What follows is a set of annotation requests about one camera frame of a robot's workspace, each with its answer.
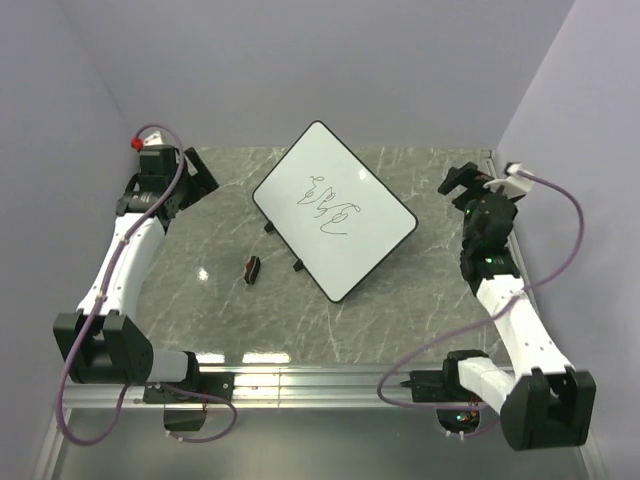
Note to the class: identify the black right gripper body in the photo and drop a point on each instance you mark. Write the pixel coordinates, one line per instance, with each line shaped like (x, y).
(469, 243)

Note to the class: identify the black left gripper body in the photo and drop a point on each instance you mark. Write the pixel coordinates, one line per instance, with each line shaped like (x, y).
(178, 186)

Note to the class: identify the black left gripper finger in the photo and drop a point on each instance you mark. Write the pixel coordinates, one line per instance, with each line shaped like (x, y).
(202, 176)
(192, 189)

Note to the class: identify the red black whiteboard eraser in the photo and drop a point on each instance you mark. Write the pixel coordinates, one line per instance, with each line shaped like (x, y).
(252, 270)

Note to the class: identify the white whiteboard black frame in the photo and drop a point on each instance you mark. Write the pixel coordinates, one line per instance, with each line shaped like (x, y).
(333, 213)

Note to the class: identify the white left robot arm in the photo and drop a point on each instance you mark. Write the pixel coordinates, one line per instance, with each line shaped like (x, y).
(100, 341)

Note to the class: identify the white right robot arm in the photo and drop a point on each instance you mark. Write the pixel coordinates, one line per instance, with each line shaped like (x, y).
(544, 402)

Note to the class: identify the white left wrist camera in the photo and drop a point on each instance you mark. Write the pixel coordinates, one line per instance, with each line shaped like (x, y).
(155, 138)

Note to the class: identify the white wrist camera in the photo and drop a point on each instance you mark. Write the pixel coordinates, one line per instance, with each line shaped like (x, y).
(513, 184)
(155, 138)

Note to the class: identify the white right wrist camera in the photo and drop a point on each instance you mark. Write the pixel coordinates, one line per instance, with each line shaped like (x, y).
(513, 184)

